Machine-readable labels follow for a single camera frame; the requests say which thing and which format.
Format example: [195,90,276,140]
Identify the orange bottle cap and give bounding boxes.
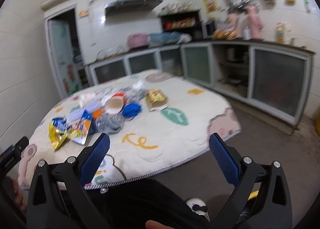
[92,109,104,119]

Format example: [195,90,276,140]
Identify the blue plastic basket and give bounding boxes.
[148,32,182,47]

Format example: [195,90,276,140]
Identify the yellow wall poster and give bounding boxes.
[203,0,219,14]

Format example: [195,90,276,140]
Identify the yellow blue snack bag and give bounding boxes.
[48,117,67,151]

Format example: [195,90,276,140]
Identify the flower painted glass door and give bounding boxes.
[48,20,82,99]

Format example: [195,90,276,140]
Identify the grey striped cloth bundle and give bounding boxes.
[95,113,124,134]

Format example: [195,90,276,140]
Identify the bag of buns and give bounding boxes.
[212,28,238,40]

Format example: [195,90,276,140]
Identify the pink pot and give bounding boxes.
[127,34,149,49]

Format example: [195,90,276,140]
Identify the cartoon print table cloth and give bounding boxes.
[18,70,241,190]

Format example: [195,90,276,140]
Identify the black spice shelf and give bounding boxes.
[158,10,203,40]

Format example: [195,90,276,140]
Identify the microwave oven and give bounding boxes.
[203,20,216,38]

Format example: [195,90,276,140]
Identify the orange blue snack bag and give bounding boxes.
[67,117,92,145]

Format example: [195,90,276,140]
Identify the blue mesh bundle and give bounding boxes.
[121,103,142,118]

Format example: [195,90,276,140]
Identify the kitchen counter cabinets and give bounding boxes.
[85,39,315,126]

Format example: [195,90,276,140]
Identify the person's left hand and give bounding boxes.
[11,180,27,211]

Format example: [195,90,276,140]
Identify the red paper noodle cup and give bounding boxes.
[104,92,127,115]

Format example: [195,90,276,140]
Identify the gold snack box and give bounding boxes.
[146,89,168,111]

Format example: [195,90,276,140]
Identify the grey silver mesh bundle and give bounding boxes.
[127,89,148,104]

